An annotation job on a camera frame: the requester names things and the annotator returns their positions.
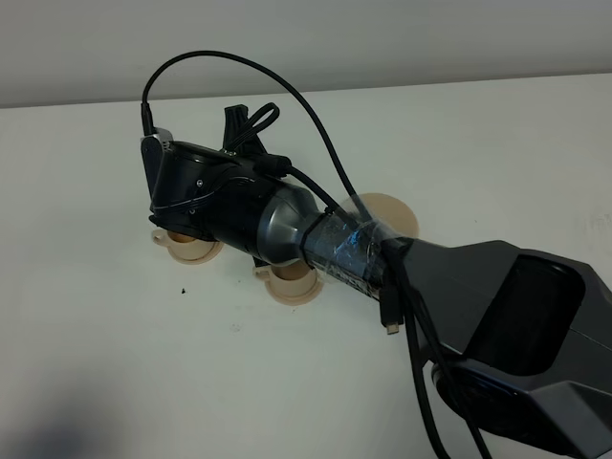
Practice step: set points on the right beige teacup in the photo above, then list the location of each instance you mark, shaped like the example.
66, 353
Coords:
289, 272

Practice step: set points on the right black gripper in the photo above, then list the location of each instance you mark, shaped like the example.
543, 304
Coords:
211, 196

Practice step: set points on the left beige cup saucer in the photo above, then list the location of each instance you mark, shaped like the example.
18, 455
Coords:
194, 252

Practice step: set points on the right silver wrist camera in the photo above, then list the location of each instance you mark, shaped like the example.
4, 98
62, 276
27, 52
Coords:
152, 151

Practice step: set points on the beige cup saucer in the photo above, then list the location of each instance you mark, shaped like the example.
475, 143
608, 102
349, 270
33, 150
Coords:
294, 292
194, 252

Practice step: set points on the beige teacup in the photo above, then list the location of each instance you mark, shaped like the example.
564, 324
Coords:
289, 272
162, 237

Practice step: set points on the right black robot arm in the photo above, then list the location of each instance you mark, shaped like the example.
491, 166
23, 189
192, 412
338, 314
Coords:
518, 339

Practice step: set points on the left beige teacup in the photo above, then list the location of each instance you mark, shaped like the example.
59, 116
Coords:
162, 237

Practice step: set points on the beige teapot saucer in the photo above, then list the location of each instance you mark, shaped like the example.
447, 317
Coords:
378, 211

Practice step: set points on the right beige cup saucer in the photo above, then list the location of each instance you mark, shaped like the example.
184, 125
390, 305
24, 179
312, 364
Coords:
294, 292

